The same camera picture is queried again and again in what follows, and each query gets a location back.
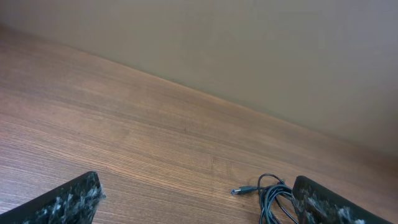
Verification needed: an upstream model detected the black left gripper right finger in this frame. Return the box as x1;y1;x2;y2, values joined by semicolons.
292;175;389;224

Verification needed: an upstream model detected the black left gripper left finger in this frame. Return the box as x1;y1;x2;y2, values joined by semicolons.
1;171;106;224

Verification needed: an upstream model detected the black USB cable blue plug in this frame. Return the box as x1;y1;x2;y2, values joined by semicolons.
231;174;299;224

